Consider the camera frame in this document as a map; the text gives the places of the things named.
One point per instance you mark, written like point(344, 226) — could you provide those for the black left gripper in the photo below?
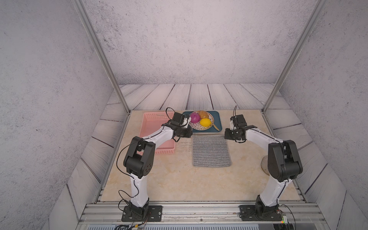
point(189, 132)

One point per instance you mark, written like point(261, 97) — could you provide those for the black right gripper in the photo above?
point(227, 134)

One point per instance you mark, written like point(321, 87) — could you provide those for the grey striped dishcloth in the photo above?
point(210, 151)

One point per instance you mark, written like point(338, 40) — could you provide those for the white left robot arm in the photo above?
point(140, 157)

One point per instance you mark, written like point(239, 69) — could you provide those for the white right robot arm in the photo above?
point(283, 163)

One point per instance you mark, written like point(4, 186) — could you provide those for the purple onion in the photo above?
point(195, 117)

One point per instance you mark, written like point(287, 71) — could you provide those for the speckled white plate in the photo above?
point(201, 120)

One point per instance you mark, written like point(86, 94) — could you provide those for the yellow lemon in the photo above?
point(205, 122)

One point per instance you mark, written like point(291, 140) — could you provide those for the brown potato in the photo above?
point(203, 114)

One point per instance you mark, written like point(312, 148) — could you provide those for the teal rectangular tray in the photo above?
point(214, 116)

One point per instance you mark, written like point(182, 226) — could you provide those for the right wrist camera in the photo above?
point(237, 122)

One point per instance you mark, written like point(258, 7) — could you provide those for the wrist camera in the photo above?
point(237, 122)
point(180, 120)

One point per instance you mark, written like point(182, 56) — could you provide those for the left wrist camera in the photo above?
point(180, 120)

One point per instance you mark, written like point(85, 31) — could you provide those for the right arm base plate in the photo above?
point(259, 213)

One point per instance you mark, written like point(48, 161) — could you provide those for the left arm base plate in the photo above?
point(147, 213)

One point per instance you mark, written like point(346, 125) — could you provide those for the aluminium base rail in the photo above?
point(297, 212)

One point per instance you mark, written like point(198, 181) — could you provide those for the aluminium right frame post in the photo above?
point(312, 21)

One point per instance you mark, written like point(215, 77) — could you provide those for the aluminium frame post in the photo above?
point(99, 50)
point(312, 21)

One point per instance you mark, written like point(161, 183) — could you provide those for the aluminium left frame post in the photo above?
point(99, 50)

